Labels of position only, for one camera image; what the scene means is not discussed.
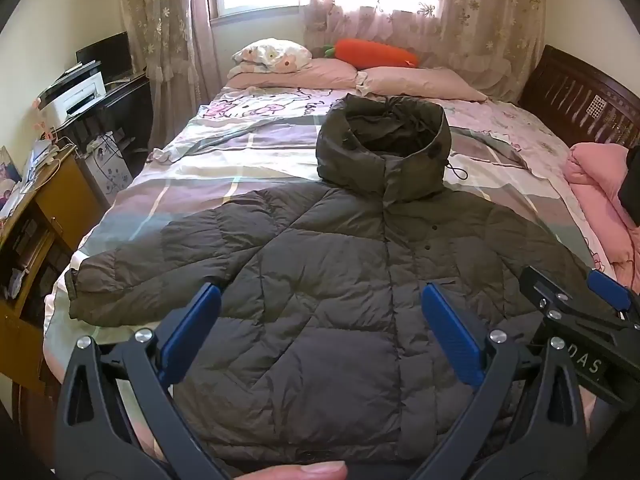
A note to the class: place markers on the black monitor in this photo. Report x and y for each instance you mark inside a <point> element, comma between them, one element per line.
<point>105,55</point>

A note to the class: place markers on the white printer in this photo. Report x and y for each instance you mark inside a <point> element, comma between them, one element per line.
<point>75,95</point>

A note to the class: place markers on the beige floral lace curtain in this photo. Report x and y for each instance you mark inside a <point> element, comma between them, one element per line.
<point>165,35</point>

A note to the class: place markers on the white floral pillow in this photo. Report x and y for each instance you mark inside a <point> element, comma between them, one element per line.
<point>272,54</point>

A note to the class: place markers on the yellow wooden cabinet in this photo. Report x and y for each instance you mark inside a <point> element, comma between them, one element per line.
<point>60,195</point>

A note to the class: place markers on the printed picture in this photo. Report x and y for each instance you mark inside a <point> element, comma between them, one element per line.
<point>9,180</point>

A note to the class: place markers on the orange carrot plush toy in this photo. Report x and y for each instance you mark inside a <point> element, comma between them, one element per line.
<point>375,54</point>

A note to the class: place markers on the pile of papers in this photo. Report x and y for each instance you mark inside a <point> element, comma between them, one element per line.
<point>42,157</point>

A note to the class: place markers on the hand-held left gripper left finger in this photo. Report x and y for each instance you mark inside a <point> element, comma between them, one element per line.
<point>192,325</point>

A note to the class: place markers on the pink blanket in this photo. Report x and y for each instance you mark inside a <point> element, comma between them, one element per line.
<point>595,185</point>

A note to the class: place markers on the dark wooden headboard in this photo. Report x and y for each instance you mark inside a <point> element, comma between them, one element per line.
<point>565,85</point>

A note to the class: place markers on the dark cloth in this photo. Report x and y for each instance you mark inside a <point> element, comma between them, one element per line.
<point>631,180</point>

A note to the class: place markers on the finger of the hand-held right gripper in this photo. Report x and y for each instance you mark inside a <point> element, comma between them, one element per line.
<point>607,290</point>
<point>537,285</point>

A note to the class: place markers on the dark olive hooded puffer jacket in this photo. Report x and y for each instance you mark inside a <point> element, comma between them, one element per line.
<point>325,260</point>

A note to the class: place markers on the white floral print box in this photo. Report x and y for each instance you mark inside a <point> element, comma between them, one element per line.
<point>107,170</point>

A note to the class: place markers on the pink pillow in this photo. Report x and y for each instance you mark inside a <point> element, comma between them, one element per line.
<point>300,75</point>
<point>420,84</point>

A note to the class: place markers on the pink floral lace curtain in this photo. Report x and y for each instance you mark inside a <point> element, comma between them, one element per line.
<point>475,25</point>

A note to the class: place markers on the person's left hand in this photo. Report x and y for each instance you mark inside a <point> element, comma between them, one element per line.
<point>295,472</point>

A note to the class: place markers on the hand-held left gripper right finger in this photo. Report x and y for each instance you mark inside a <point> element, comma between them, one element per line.
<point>452,335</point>

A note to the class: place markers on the dark desk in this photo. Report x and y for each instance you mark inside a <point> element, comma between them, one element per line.
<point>130,105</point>

